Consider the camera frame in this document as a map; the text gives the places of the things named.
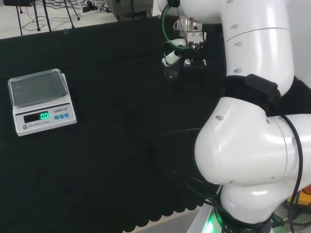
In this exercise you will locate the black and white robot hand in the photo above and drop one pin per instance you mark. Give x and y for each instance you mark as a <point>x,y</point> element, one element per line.
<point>194,36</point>

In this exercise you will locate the small clear glass beaker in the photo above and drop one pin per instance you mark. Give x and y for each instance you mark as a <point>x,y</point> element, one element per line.
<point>171,74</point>

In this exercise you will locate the grey metal cabinet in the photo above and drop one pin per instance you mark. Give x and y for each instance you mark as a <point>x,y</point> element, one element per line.
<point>131,9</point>

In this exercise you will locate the white power strip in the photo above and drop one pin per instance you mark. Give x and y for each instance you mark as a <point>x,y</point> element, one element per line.
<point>97,12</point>

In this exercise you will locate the black tripod leg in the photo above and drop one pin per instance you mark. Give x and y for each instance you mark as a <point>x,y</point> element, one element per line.
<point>36,14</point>
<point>19,17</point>
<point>69,13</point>
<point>46,14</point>

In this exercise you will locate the clear tape piece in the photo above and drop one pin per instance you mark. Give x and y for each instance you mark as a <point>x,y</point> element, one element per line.
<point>65,31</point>

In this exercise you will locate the black bench cloth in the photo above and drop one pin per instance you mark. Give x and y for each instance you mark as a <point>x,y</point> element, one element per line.
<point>97,170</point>

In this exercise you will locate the white electronic balance, steel pan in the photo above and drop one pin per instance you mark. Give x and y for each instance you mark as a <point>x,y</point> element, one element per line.
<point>46,114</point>

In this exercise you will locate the black box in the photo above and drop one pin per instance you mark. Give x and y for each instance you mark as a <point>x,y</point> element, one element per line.
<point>18,2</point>

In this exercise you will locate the yellow stop button box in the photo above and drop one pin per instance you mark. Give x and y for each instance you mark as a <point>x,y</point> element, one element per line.
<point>306,194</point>

